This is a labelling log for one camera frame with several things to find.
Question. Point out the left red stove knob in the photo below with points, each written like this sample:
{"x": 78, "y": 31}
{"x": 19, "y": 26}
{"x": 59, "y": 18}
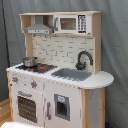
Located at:
{"x": 15, "y": 79}

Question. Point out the white cabinet door with dispenser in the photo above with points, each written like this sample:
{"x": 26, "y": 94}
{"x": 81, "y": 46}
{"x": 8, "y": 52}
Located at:
{"x": 63, "y": 106}

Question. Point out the black toy stovetop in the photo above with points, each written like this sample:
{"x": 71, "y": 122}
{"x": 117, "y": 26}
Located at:
{"x": 39, "y": 68}

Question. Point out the small metal pot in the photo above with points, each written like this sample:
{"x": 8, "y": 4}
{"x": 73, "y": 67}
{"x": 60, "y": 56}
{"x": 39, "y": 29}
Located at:
{"x": 29, "y": 61}

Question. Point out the right red stove knob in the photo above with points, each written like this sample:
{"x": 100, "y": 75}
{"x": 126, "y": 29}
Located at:
{"x": 33, "y": 84}

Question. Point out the red stove knob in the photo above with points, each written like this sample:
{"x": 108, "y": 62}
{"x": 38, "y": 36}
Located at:
{"x": 33, "y": 84}
{"x": 15, "y": 79}

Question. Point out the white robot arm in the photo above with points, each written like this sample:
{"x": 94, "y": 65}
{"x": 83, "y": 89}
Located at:
{"x": 15, "y": 125}

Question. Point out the black toy faucet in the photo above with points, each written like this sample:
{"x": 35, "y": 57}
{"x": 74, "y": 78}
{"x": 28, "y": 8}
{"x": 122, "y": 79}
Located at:
{"x": 81, "y": 64}

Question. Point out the white oven door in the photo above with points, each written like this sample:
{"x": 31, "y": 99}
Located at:
{"x": 27, "y": 106}

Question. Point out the grey toy sink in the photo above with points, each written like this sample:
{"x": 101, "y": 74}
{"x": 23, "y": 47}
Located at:
{"x": 72, "y": 74}

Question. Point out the white wooden toy kitchen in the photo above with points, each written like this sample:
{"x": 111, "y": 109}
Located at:
{"x": 61, "y": 50}

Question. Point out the white toy microwave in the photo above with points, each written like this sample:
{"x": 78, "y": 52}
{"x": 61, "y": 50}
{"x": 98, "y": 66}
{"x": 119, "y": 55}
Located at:
{"x": 73, "y": 24}

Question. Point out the grey range hood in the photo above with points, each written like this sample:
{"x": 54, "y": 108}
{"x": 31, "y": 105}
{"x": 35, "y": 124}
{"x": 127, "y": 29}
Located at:
{"x": 38, "y": 27}

